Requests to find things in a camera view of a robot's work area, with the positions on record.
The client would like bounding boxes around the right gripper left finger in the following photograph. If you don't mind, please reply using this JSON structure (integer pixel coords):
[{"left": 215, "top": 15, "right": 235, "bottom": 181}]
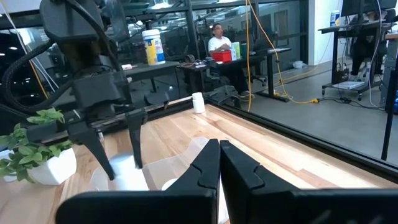
[{"left": 166, "top": 139, "right": 221, "bottom": 224}]

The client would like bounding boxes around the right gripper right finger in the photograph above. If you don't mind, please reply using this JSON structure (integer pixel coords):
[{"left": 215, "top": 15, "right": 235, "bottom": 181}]
[{"left": 220, "top": 139, "right": 298, "bottom": 224}]

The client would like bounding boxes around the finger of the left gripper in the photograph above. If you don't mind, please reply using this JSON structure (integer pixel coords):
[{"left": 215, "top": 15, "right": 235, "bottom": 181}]
[
  {"left": 126, "top": 108, "right": 149, "bottom": 169},
  {"left": 67, "top": 123, "right": 116, "bottom": 181}
]

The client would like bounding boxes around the clear plastic basket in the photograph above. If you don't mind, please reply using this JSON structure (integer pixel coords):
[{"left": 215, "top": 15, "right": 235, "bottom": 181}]
[{"left": 88, "top": 136, "right": 231, "bottom": 224}]

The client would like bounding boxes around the green plant in white pot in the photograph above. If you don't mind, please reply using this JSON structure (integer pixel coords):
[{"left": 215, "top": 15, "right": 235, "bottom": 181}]
[{"left": 0, "top": 107, "right": 78, "bottom": 187}]

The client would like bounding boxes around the yellow blue wipes canister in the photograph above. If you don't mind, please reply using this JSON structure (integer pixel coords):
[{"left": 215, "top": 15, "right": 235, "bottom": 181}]
[{"left": 142, "top": 29, "right": 166, "bottom": 67}]

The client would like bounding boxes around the red box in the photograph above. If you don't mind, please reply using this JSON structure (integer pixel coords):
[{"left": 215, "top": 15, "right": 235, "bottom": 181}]
[{"left": 212, "top": 49, "right": 233, "bottom": 63}]

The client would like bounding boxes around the green box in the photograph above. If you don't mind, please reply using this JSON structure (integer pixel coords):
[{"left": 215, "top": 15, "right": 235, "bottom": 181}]
[{"left": 231, "top": 41, "right": 242, "bottom": 60}]

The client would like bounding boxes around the seated person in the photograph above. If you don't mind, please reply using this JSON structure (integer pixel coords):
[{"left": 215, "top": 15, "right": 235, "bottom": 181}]
[
  {"left": 207, "top": 22, "right": 254, "bottom": 100},
  {"left": 349, "top": 11, "right": 388, "bottom": 82}
]

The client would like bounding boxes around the long black desk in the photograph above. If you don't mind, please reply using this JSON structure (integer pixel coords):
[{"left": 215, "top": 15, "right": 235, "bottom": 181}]
[{"left": 177, "top": 47, "right": 292, "bottom": 103}]

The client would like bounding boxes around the white flat box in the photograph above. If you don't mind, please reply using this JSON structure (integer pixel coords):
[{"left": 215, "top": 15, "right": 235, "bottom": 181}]
[{"left": 331, "top": 80, "right": 366, "bottom": 90}]

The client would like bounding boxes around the black standing desk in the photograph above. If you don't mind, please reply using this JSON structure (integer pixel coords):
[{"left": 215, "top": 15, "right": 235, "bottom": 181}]
[{"left": 317, "top": 20, "right": 398, "bottom": 102}]

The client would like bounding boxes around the white blue canister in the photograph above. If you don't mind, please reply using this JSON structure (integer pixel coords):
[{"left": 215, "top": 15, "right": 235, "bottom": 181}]
[{"left": 330, "top": 9, "right": 341, "bottom": 27}]

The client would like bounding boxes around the black computer monitor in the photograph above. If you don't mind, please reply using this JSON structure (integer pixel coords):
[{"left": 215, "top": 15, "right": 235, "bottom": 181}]
[{"left": 340, "top": 0, "right": 398, "bottom": 18}]

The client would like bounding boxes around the black braided cable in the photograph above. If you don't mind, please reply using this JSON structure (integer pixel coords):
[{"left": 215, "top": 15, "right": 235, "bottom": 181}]
[{"left": 1, "top": 40, "right": 77, "bottom": 114}]

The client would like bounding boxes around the yellow extension cable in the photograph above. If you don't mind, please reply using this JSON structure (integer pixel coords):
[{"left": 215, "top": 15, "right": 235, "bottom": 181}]
[{"left": 244, "top": 0, "right": 320, "bottom": 112}]

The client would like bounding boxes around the black metal post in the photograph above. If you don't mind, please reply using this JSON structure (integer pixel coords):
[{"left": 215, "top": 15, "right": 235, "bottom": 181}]
[{"left": 381, "top": 70, "right": 398, "bottom": 161}]

